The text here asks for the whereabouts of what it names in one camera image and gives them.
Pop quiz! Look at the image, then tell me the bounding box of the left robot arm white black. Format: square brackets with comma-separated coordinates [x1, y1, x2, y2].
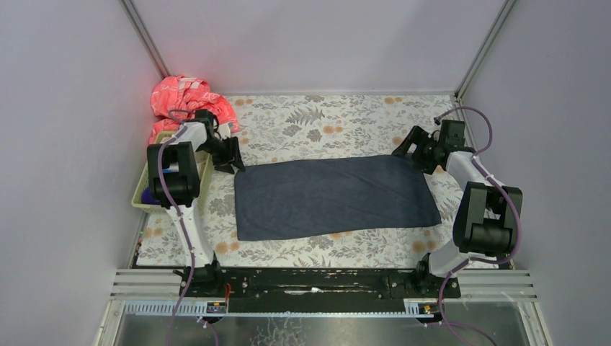
[146, 110, 245, 268]

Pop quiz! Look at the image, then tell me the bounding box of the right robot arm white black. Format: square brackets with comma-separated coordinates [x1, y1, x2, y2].
[392, 120, 522, 278]

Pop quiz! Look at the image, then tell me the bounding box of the pink patterned cloth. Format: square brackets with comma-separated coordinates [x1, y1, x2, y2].
[148, 75, 240, 144]

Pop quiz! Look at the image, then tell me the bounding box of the dark grey cloth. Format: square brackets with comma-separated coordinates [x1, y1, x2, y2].
[234, 155, 442, 241]

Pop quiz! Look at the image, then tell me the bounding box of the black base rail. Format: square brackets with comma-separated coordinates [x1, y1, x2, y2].
[179, 265, 461, 314]

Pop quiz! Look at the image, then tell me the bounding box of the purple towel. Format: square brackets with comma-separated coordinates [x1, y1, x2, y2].
[141, 187, 160, 205]

